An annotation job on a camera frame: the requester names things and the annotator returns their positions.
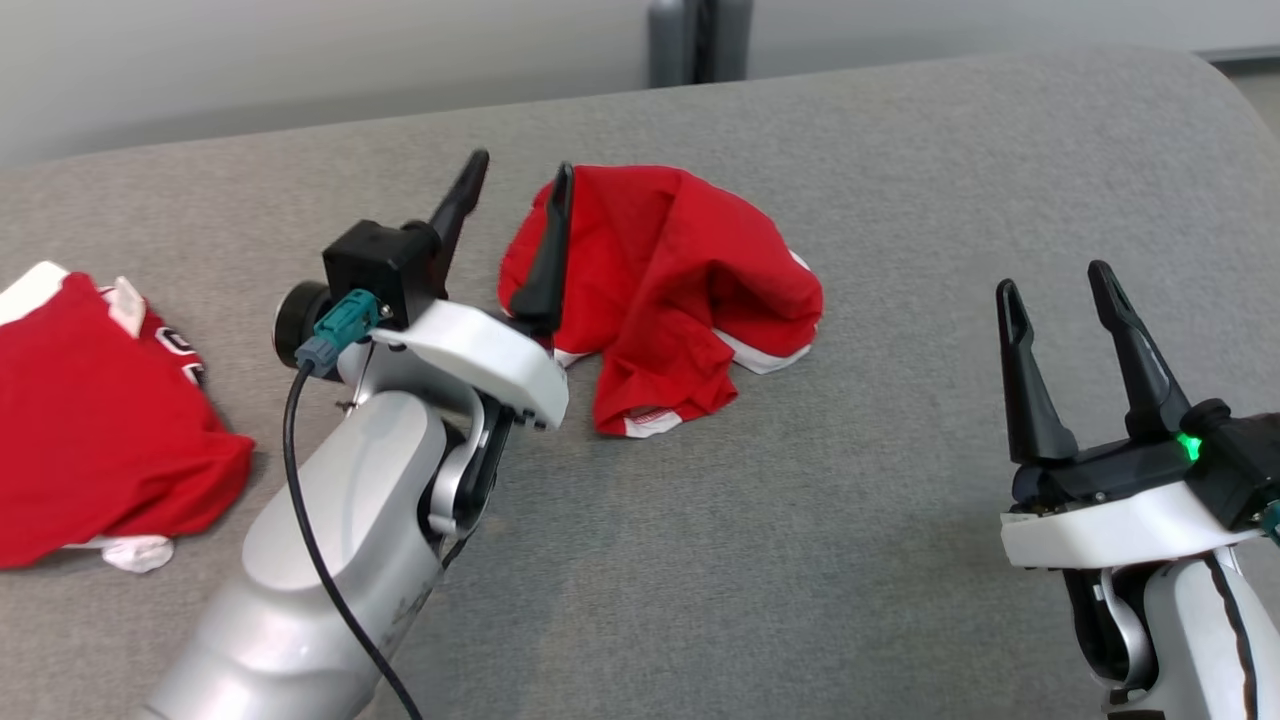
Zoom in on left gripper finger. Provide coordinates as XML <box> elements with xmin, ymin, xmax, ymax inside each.
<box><xmin>428</xmin><ymin>150</ymin><xmax>491</xmax><ymax>301</ymax></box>
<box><xmin>510</xmin><ymin>163</ymin><xmax>574</xmax><ymax>351</ymax></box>

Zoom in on black cable teal plug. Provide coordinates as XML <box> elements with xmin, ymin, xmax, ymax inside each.
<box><xmin>1205</xmin><ymin>503</ymin><xmax>1280</xmax><ymax>720</ymax></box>
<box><xmin>283</xmin><ymin>290</ymin><xmax>423</xmax><ymax>720</ymax></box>

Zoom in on black cable teal plug right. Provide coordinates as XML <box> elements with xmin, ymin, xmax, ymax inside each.
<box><xmin>1205</xmin><ymin>503</ymin><xmax>1280</xmax><ymax>720</ymax></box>

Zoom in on black cable teal plug left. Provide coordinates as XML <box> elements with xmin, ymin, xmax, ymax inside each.
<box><xmin>283</xmin><ymin>290</ymin><xmax>423</xmax><ymax>720</ymax></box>

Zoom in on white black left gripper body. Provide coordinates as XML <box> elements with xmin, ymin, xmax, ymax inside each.
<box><xmin>273</xmin><ymin>282</ymin><xmax>569</xmax><ymax>433</ymax></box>

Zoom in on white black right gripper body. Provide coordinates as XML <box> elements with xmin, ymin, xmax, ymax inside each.
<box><xmin>1000</xmin><ymin>435</ymin><xmax>1266</xmax><ymax>571</ymax></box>

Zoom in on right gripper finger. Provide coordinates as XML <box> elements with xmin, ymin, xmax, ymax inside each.
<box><xmin>1088</xmin><ymin>260</ymin><xmax>1191</xmax><ymax>441</ymax></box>
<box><xmin>996</xmin><ymin>280</ymin><xmax>1079</xmax><ymax>463</ymax></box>

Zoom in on red white Bulls shorts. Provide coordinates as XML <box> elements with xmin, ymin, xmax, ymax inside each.
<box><xmin>497</xmin><ymin>165</ymin><xmax>824</xmax><ymax>438</ymax></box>

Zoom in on red white Bulls jersey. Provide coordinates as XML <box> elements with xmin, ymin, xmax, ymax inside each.
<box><xmin>0</xmin><ymin>262</ymin><xmax>256</xmax><ymax>574</ymax></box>

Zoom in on grey double post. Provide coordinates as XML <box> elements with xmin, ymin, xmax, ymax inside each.
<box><xmin>648</xmin><ymin>0</ymin><xmax>753</xmax><ymax>88</ymax></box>

